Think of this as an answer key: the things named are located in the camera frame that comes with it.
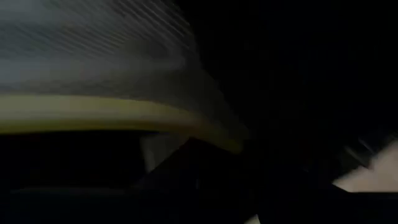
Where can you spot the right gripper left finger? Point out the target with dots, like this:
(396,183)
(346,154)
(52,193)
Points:
(177,174)

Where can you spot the translucent mesh pouch yellow trim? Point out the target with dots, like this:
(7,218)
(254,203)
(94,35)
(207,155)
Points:
(93,77)

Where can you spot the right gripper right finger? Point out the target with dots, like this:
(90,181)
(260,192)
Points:
(286,177)

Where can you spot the black backpack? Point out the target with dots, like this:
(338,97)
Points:
(295,62)

